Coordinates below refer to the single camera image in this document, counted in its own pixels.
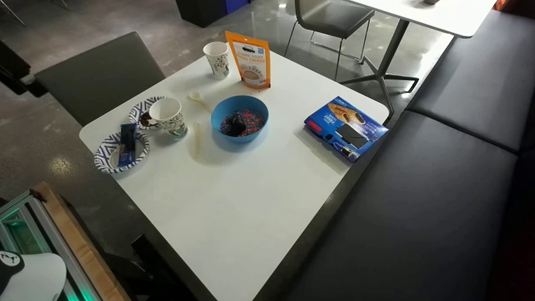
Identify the small black object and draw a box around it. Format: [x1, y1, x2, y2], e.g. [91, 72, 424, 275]
[225, 121, 245, 138]

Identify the blue plastic bowl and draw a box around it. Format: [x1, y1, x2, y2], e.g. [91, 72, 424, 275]
[210, 96, 269, 144]

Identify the patterned paper bowl with snacks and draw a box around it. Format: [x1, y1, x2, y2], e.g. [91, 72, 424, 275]
[128, 98, 157, 131]

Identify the blue cardboard box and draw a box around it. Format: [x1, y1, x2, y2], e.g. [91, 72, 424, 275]
[304, 98, 387, 163]

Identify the white plastic spoon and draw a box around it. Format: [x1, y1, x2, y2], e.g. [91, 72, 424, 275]
[187, 91, 212, 113]

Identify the orange snack pouch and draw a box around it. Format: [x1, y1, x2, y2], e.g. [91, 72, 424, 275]
[225, 32, 270, 89]

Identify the paper cup near plates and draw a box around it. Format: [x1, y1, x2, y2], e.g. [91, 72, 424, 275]
[148, 98, 187, 138]

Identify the paper cup near pouch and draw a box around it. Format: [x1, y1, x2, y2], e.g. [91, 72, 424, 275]
[202, 42, 228, 79]

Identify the dark blue candy wrapper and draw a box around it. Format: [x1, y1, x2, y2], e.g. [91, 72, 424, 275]
[118, 124, 135, 166]

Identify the grey chair far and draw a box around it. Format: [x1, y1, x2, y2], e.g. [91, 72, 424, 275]
[284, 0, 374, 59]

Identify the patterned paper plate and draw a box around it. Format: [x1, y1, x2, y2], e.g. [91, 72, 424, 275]
[93, 133, 150, 176]

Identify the dark bench seat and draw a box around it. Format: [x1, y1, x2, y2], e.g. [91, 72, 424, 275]
[282, 12, 535, 301]

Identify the grey chair near table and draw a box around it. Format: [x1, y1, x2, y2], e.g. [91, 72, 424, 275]
[36, 32, 165, 126]

